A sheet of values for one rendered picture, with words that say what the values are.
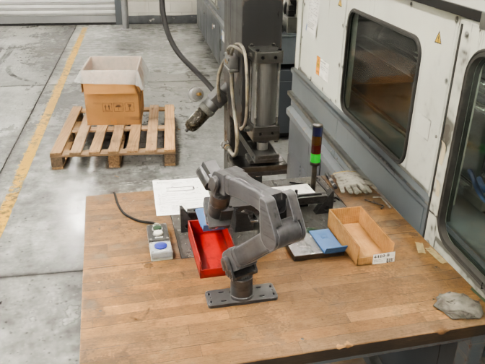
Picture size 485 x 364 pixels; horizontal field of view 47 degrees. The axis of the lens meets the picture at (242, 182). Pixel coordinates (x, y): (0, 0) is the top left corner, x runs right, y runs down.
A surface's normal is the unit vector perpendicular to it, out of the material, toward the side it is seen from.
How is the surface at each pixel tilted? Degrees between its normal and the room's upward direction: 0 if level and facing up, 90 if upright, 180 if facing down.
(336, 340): 0
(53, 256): 0
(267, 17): 90
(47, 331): 0
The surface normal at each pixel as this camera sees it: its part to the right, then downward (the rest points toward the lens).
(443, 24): -0.99, 0.06
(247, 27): 0.23, 0.43
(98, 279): 0.02, -0.90
